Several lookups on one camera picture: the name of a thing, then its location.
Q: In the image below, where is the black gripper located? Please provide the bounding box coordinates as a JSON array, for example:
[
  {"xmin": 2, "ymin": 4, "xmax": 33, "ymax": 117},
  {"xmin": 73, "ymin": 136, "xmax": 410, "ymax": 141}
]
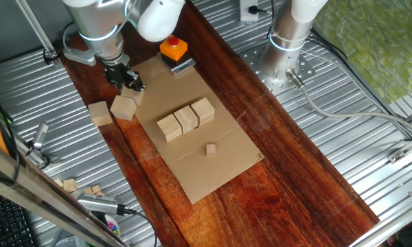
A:
[{"xmin": 104, "ymin": 62, "xmax": 146, "ymax": 93}]

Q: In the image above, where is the large wooden cube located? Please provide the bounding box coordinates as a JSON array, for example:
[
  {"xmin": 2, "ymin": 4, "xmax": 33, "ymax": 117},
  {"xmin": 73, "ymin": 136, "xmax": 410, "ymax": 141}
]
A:
[
  {"xmin": 120, "ymin": 85, "xmax": 145, "ymax": 106},
  {"xmin": 191, "ymin": 97, "xmax": 216, "ymax": 126},
  {"xmin": 109, "ymin": 95, "xmax": 137, "ymax": 121},
  {"xmin": 87, "ymin": 100, "xmax": 113, "ymax": 128},
  {"xmin": 157, "ymin": 113, "xmax": 183, "ymax": 143},
  {"xmin": 173, "ymin": 105, "xmax": 198, "ymax": 134}
]

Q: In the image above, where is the orange emergency stop button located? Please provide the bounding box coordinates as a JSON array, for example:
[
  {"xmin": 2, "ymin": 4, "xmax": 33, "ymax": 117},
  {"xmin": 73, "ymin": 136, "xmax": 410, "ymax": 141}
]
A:
[{"xmin": 159, "ymin": 34, "xmax": 189, "ymax": 62}]

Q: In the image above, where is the brown cardboard sheet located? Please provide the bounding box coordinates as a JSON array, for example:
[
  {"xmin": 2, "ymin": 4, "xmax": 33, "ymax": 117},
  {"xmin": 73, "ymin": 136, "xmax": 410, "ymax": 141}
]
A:
[{"xmin": 111, "ymin": 56, "xmax": 264, "ymax": 205}]

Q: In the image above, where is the aluminium stand pole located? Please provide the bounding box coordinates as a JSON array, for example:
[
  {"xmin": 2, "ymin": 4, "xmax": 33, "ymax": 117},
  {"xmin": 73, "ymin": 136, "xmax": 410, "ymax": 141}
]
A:
[{"xmin": 15, "ymin": 0, "xmax": 61, "ymax": 66}]

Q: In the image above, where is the white power strip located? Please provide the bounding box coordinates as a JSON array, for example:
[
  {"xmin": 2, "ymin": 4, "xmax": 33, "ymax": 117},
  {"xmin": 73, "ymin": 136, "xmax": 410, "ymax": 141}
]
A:
[{"xmin": 239, "ymin": 0, "xmax": 260, "ymax": 24}]

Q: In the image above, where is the black power plug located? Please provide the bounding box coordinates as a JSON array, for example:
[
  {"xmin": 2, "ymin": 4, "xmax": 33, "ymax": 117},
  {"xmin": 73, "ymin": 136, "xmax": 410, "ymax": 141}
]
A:
[{"xmin": 249, "ymin": 5, "xmax": 268, "ymax": 16}]

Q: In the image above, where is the silver robot mounting plate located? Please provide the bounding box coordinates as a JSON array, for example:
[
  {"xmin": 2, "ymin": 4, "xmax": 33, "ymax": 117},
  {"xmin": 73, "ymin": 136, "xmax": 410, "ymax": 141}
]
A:
[{"xmin": 240, "ymin": 40, "xmax": 317, "ymax": 97}]

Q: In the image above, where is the reddish wood grain board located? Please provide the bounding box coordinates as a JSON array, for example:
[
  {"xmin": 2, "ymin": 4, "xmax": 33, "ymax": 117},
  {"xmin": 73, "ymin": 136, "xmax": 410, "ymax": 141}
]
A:
[{"xmin": 53, "ymin": 0, "xmax": 381, "ymax": 247}]

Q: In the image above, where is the black keyboard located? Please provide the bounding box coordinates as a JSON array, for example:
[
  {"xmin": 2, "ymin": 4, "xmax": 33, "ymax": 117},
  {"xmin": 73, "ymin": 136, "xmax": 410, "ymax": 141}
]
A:
[{"xmin": 0, "ymin": 188, "xmax": 37, "ymax": 247}]

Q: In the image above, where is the aluminium profile bar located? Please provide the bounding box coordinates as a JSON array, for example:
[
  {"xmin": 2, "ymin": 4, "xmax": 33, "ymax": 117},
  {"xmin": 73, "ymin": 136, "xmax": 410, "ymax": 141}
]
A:
[
  {"xmin": 348, "ymin": 197, "xmax": 412, "ymax": 247},
  {"xmin": 387, "ymin": 102, "xmax": 412, "ymax": 165}
]

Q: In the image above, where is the silver camera on stand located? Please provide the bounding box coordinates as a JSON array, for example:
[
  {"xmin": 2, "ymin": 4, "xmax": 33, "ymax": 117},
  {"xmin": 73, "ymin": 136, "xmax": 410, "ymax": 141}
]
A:
[{"xmin": 31, "ymin": 121, "xmax": 51, "ymax": 151}]

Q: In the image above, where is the metal camera stand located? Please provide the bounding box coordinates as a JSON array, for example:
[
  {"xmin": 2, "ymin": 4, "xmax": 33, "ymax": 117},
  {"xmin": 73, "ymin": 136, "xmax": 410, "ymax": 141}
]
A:
[{"xmin": 15, "ymin": 135, "xmax": 61, "ymax": 165}]

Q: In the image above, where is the silver camera with cable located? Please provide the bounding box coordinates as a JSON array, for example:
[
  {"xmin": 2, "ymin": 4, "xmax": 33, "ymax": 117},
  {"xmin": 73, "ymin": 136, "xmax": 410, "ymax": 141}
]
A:
[{"xmin": 76, "ymin": 192, "xmax": 126, "ymax": 216}]

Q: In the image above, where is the black camera cable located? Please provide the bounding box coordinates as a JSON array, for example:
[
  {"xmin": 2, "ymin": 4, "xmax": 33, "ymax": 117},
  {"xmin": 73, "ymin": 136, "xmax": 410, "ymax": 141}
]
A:
[{"xmin": 122, "ymin": 205, "xmax": 159, "ymax": 247}]

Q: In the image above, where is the metal frame bar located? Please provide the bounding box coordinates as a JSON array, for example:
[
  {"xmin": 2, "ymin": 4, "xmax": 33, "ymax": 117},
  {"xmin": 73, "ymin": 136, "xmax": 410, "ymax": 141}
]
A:
[{"xmin": 0, "ymin": 133, "xmax": 128, "ymax": 247}]

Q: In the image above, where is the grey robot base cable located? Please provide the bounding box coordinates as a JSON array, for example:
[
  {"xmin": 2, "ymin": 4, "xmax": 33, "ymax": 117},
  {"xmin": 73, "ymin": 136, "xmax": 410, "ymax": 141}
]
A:
[{"xmin": 285, "ymin": 67, "xmax": 412, "ymax": 138}]

